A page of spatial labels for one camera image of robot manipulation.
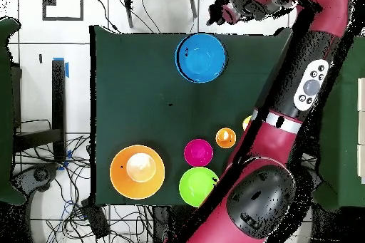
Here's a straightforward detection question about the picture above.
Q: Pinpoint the large blue bowl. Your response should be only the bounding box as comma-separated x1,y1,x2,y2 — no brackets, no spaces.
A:
175,32,227,84

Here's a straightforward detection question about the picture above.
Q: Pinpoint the white boxes stack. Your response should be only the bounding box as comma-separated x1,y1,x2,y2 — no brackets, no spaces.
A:
356,77,365,185

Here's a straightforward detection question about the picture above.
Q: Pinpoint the dark green tablecloth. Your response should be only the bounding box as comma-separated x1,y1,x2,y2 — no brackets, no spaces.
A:
89,25,293,207

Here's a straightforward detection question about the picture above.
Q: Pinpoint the orange cup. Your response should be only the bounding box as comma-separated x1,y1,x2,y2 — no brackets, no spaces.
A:
215,127,237,149

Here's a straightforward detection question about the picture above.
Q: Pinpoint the pink red bowl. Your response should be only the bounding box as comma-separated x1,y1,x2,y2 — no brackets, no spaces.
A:
183,138,214,167

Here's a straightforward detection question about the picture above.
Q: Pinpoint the green cloth side table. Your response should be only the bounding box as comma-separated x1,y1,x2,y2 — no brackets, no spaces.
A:
312,34,365,212
0,17,25,206

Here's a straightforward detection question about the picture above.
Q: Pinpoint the green bowl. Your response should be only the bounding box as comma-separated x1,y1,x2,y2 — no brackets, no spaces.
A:
178,166,220,208

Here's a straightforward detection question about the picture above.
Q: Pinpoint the black stand bar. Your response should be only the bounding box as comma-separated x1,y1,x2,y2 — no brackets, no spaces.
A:
14,58,67,164

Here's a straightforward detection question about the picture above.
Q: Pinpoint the large yellow bowl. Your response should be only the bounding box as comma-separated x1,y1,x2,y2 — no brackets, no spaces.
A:
109,145,166,200

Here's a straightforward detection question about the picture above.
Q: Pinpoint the black power box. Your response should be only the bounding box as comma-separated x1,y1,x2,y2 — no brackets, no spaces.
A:
80,198,111,240

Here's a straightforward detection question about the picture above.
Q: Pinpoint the dark grey chair with knob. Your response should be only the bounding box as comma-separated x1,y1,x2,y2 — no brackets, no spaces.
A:
11,162,61,197

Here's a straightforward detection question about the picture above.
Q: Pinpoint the tangle of black cables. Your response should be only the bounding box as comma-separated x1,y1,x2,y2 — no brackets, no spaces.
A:
14,118,155,243

